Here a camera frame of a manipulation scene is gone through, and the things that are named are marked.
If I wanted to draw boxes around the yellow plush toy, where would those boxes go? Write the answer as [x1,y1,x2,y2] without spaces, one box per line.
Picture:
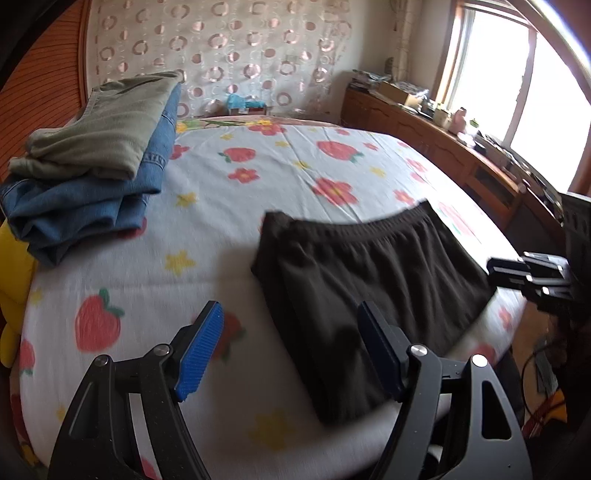
[0,217,38,370]

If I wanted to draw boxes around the wooden louvered wardrobe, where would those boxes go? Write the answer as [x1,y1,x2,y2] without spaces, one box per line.
[0,0,93,181]

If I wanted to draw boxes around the pile of papers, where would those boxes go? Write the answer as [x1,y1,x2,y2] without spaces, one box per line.
[351,69,385,89]

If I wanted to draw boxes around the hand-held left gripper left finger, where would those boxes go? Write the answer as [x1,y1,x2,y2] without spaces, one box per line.
[48,300,225,480]

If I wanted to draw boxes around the small blue and red box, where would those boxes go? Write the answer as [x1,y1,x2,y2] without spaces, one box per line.
[226,95,267,117]

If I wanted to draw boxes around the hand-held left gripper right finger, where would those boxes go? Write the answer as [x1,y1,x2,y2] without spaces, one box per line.
[358,301,534,480]

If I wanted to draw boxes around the long wooden cabinet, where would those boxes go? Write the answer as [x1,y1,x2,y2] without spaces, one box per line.
[342,85,568,241]

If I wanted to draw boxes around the folded blue jeans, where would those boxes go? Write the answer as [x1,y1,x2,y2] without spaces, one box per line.
[0,85,183,267]

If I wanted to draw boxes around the open cardboard box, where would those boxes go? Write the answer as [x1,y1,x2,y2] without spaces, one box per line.
[376,80,420,106]

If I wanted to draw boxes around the white wrapped pipe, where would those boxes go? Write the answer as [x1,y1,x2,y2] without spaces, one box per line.
[392,0,416,84]

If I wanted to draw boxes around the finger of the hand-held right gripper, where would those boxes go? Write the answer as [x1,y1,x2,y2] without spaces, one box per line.
[488,274,572,315]
[487,251,570,278]

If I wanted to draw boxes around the dark brown pants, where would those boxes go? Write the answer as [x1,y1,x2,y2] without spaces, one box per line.
[250,199,497,425]

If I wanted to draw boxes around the bed with floral sheet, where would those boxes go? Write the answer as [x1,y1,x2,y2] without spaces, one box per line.
[9,115,529,480]

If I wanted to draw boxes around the bright window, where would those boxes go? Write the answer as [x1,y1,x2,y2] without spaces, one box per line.
[434,0,591,195]

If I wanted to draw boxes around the circle patterned curtain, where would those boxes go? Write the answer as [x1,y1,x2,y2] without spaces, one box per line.
[85,0,398,123]

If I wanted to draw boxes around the folded grey-green pants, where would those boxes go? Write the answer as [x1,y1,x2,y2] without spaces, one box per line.
[8,70,185,182]

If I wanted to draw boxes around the tangled cables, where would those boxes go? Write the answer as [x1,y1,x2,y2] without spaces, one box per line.
[522,339,571,428]

